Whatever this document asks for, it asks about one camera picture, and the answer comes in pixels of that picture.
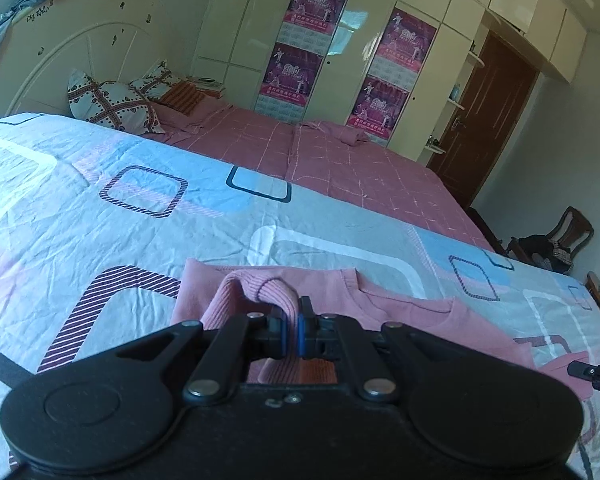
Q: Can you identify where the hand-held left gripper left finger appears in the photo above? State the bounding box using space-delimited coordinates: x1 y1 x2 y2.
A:
115 304 287 408

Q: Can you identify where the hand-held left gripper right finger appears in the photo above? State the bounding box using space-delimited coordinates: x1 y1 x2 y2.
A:
297 296 461 403

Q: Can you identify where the pink sweater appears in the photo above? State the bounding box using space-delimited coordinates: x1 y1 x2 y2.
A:
172 258 600 401

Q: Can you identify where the dark cloth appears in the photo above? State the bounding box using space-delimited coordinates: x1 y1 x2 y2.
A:
517 235 573 273

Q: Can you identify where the wooden chair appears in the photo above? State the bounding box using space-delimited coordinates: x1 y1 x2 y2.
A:
507 206 595 275

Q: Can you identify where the pink checked bed sheet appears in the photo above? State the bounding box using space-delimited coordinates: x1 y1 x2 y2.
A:
145 100 496 251

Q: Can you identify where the blue patterned bed sheet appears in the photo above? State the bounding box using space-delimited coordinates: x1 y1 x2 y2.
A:
0 112 600 480

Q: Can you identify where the crumpled pink cloth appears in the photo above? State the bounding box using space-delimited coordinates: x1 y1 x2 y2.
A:
300 120 371 147

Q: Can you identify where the orange striped cushion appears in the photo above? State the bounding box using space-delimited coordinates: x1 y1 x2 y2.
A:
160 82 211 113

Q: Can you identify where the stack of books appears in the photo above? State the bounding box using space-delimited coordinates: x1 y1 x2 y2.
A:
185 76 228 98

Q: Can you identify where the brown wooden door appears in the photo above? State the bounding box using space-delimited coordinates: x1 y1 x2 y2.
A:
425 35 538 211

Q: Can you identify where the white corner shelf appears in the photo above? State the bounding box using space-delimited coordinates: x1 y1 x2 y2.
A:
427 45 483 156

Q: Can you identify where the heart patterned pillow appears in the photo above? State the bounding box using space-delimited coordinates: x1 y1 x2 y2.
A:
130 60 186 103
67 70 166 136

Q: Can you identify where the cream wardrobe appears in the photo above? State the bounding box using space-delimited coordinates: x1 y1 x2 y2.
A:
190 0 588 161

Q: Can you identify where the white arched headboard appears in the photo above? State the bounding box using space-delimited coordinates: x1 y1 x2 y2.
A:
5 0 201 121

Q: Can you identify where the purple wall poster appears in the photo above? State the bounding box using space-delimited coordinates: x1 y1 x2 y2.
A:
257 42 323 121
282 0 351 56
347 75 411 141
370 7 438 88

